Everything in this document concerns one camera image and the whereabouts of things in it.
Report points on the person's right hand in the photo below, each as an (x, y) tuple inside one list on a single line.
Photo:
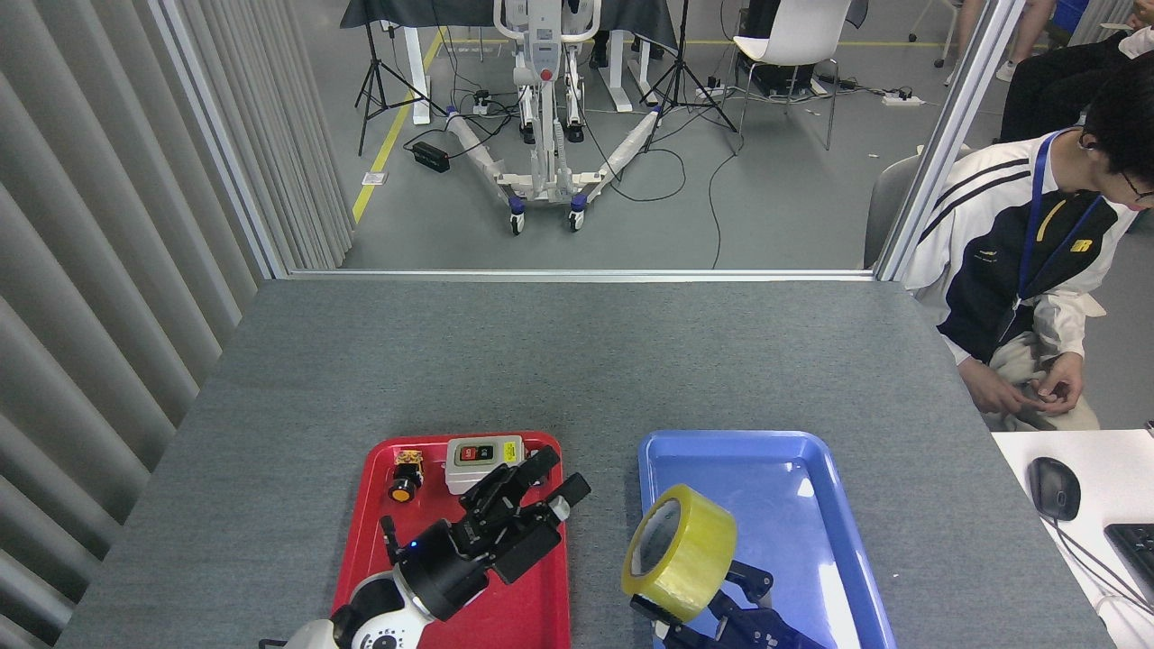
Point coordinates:
[(992, 392)]

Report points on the black computer mouse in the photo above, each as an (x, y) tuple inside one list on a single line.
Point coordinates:
[(1055, 487)]

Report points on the red plastic tray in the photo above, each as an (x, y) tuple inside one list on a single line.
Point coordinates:
[(379, 541)]

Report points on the grey two-button switch box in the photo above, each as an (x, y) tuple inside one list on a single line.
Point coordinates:
[(473, 453)]

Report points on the person in white-black jacket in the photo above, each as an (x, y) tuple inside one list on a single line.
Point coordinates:
[(983, 252)]

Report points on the table with black cloth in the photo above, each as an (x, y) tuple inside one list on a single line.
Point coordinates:
[(631, 18)]

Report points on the white chair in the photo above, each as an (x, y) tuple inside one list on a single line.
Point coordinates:
[(798, 36)]

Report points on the blue plastic tray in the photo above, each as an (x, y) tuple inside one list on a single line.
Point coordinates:
[(793, 505)]

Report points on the white power strip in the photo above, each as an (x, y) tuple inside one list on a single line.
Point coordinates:
[(902, 100)]

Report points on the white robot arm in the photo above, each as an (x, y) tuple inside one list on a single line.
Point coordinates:
[(383, 626)]

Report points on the white desk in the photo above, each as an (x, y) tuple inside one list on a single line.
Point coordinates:
[(1109, 469)]

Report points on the yellow tape roll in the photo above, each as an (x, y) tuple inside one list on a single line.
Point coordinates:
[(694, 550)]

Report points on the silver horizontal rail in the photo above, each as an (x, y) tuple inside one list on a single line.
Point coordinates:
[(577, 274)]

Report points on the black computer case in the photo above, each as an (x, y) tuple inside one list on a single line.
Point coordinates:
[(762, 77)]

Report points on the black tripod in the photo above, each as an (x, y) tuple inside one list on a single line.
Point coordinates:
[(371, 63), (682, 63)]

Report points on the seated person in black trousers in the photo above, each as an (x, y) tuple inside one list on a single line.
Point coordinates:
[(1046, 90)]

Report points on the orange push button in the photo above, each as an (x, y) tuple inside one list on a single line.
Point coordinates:
[(404, 491)]

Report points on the white stand on wheels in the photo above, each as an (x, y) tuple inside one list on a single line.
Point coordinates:
[(545, 108)]

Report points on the person's left hand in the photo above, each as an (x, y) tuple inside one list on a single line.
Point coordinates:
[(1064, 383)]

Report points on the grey chair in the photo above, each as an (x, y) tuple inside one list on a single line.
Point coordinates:
[(888, 203)]

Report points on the black power adapter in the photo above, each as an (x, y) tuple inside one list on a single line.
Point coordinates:
[(431, 157)]

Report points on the person's bare legs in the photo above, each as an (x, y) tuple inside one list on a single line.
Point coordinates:
[(1028, 36)]

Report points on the floor outlet plate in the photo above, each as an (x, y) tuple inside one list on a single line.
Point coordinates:
[(374, 178)]

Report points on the black keyboard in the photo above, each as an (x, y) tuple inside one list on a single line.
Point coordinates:
[(1136, 554)]

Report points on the silver post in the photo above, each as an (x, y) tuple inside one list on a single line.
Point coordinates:
[(221, 135), (956, 126)]

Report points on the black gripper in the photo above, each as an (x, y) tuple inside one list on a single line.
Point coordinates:
[(446, 568), (757, 635)]

